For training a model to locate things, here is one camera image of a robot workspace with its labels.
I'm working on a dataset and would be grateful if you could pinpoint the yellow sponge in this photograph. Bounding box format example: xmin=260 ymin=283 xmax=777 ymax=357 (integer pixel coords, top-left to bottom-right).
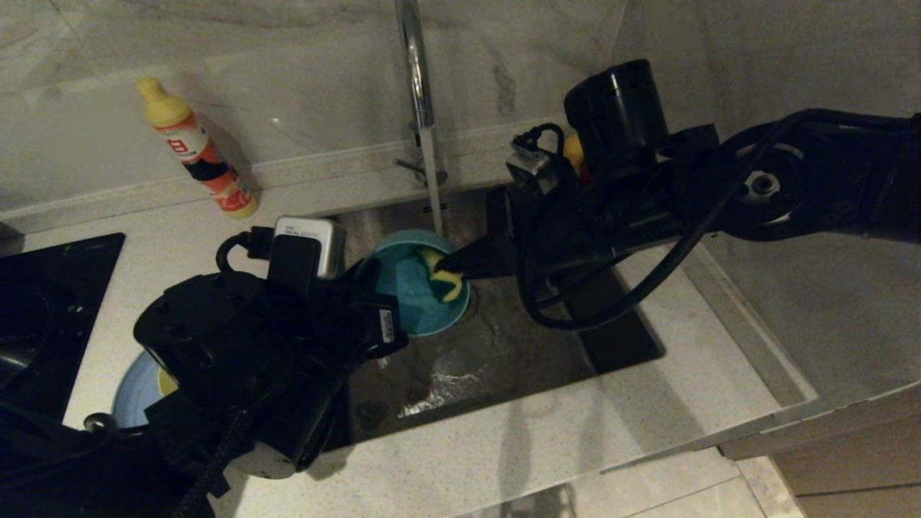
xmin=419 ymin=248 xmax=466 ymax=304

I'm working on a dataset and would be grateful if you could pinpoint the orange white dish soap bottle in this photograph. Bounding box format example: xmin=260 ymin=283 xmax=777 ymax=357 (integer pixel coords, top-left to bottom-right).
xmin=137 ymin=77 xmax=258 ymax=220

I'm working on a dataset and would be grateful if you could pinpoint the black induction cooktop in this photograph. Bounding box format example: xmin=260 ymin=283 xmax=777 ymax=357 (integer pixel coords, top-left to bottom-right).
xmin=0 ymin=233 xmax=126 ymax=425

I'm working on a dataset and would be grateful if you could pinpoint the blue plate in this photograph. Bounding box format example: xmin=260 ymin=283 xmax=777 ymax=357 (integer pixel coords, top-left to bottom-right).
xmin=112 ymin=350 xmax=163 ymax=430

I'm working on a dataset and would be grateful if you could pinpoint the stainless steel sink basin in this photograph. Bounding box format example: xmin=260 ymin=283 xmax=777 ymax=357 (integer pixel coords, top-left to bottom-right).
xmin=290 ymin=176 xmax=663 ymax=460

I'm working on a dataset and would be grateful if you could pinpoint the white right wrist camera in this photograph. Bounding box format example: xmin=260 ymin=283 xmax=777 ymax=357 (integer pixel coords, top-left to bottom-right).
xmin=506 ymin=140 xmax=559 ymax=196

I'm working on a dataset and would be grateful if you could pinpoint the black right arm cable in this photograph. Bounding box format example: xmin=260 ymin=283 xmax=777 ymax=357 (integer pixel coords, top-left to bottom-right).
xmin=517 ymin=108 xmax=921 ymax=332

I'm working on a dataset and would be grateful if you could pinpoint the teal bowl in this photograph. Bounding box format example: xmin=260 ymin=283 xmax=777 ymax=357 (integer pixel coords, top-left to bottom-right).
xmin=373 ymin=230 xmax=472 ymax=337

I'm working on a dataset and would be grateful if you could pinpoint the running water stream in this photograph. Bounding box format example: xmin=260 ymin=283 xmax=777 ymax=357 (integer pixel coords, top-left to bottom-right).
xmin=421 ymin=126 xmax=444 ymax=235

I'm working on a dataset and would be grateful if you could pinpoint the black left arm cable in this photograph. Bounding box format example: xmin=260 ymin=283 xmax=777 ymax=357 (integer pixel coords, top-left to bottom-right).
xmin=216 ymin=229 xmax=276 ymax=271

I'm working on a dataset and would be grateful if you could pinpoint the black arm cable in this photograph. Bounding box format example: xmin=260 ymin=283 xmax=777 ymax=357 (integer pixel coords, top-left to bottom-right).
xmin=216 ymin=229 xmax=276 ymax=271
xmin=517 ymin=108 xmax=921 ymax=332

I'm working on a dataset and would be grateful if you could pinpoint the chrome kitchen faucet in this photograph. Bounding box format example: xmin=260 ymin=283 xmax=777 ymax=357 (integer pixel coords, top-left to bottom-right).
xmin=393 ymin=0 xmax=448 ymax=189

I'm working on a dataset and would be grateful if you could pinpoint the wooden cabinet front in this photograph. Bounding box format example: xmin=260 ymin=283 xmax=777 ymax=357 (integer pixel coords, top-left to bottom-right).
xmin=717 ymin=380 xmax=921 ymax=518

